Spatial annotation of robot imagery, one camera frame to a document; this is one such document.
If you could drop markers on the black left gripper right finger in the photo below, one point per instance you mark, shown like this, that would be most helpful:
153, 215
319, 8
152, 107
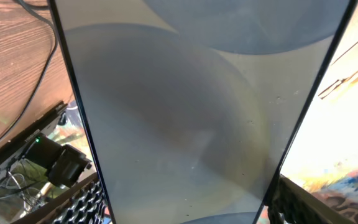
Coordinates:
289, 203

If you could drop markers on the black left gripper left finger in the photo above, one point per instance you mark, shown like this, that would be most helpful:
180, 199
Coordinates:
85, 207

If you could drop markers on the Samsung Galaxy smartphone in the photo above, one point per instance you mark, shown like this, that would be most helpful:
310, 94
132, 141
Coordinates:
190, 106

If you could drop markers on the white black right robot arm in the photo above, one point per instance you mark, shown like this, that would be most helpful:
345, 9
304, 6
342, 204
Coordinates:
63, 163

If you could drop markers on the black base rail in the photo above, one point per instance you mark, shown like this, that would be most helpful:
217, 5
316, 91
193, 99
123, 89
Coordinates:
45, 125

